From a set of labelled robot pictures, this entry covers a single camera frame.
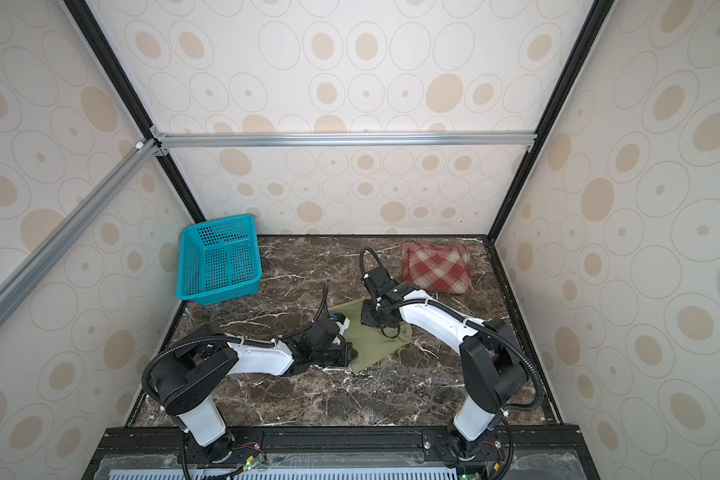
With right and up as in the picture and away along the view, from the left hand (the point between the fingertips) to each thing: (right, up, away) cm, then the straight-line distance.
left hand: (366, 354), depth 86 cm
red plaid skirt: (+27, +24, +21) cm, 42 cm away
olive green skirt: (+1, +3, +2) cm, 3 cm away
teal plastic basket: (-56, +28, +26) cm, 68 cm away
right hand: (+1, +10, +2) cm, 10 cm away
